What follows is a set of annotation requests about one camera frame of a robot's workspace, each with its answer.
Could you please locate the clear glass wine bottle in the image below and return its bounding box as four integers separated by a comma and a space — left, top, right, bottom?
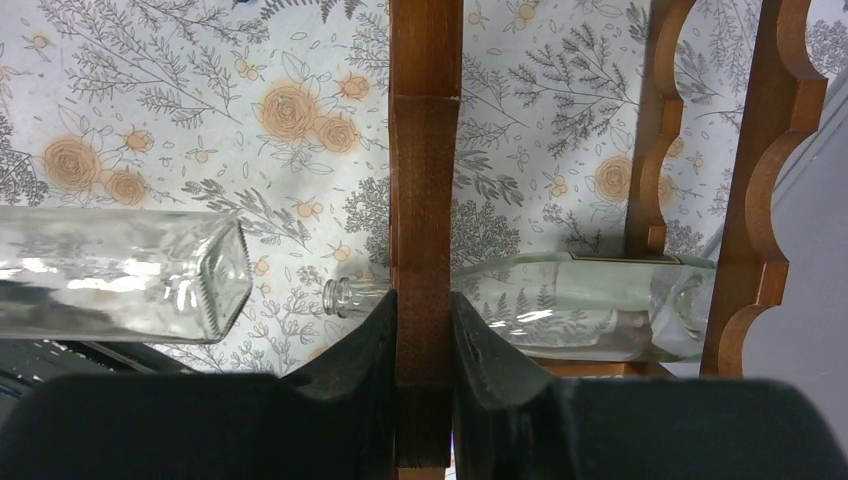
322, 251, 720, 364

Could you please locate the wooden wine rack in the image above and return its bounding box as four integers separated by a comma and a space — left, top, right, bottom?
389, 1, 827, 479

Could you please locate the small clear bottle bluish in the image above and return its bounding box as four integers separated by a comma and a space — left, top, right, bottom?
1, 206, 253, 344

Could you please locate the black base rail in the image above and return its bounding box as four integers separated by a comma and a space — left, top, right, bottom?
1, 339, 196, 420

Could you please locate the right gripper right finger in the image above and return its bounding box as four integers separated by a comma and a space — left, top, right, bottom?
451, 293, 847, 479

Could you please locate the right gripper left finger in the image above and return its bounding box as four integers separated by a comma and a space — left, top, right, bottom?
1, 292, 397, 479

